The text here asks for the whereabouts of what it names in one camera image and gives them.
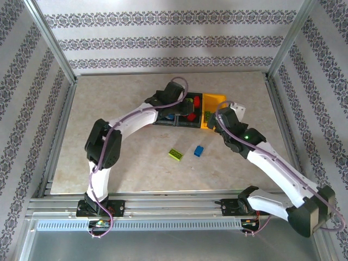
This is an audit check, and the yellow plastic bin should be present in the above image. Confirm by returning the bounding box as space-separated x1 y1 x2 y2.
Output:
200 93 228 131

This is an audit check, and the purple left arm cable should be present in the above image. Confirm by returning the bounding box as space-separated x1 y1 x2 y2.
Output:
88 76 190 240

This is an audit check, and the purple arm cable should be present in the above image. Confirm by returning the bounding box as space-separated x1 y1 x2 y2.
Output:
216 100 346 237
88 76 190 240

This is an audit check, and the aluminium side rail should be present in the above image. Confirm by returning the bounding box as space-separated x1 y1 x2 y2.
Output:
265 73 319 196
36 81 78 198

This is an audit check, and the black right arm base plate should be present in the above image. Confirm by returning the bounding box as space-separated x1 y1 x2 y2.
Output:
221 198 271 218

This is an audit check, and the aluminium front rail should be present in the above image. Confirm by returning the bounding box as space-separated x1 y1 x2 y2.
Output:
26 191 319 219

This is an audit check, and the grey slotted cable duct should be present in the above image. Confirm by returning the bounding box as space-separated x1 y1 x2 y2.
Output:
36 219 243 231

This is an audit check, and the aluminium frame post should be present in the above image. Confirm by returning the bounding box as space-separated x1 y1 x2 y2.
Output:
266 0 318 79
23 0 78 85

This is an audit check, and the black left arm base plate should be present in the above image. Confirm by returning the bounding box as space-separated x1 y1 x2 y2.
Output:
76 200 126 218

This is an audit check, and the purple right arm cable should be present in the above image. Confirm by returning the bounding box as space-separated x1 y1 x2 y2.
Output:
216 100 346 237

